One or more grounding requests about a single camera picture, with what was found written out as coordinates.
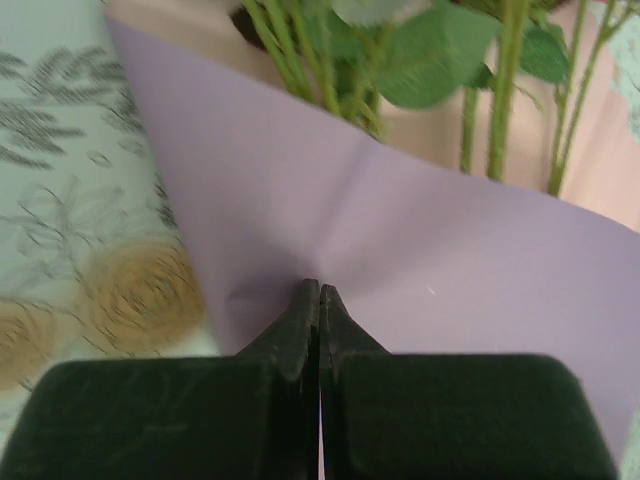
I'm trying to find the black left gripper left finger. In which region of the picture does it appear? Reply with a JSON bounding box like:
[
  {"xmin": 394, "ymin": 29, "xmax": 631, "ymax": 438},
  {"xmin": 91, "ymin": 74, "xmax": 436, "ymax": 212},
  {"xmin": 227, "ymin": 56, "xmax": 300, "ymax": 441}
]
[{"xmin": 0, "ymin": 278, "xmax": 320, "ymax": 480}]

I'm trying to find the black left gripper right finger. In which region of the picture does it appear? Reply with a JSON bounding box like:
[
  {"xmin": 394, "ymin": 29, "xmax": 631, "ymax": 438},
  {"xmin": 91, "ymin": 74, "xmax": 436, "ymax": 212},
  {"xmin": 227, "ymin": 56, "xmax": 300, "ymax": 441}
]
[{"xmin": 319, "ymin": 283, "xmax": 621, "ymax": 480}]

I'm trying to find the purple wrapping paper sheet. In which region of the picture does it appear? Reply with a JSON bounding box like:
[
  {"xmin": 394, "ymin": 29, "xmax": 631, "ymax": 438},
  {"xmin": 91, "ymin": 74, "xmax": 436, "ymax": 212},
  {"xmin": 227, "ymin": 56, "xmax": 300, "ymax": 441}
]
[{"xmin": 103, "ymin": 0, "xmax": 640, "ymax": 480}]

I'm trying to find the fake flower bouquet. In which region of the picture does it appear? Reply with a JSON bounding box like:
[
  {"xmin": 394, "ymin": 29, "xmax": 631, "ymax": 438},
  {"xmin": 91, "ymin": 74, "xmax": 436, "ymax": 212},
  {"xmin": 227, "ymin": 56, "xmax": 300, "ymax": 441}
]
[{"xmin": 242, "ymin": 0, "xmax": 619, "ymax": 196}]

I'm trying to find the floral printed tablecloth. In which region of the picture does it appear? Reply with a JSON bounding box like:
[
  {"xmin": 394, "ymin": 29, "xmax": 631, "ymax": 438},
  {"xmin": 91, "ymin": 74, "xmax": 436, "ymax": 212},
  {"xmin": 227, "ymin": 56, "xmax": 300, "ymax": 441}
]
[{"xmin": 0, "ymin": 0, "xmax": 640, "ymax": 436}]

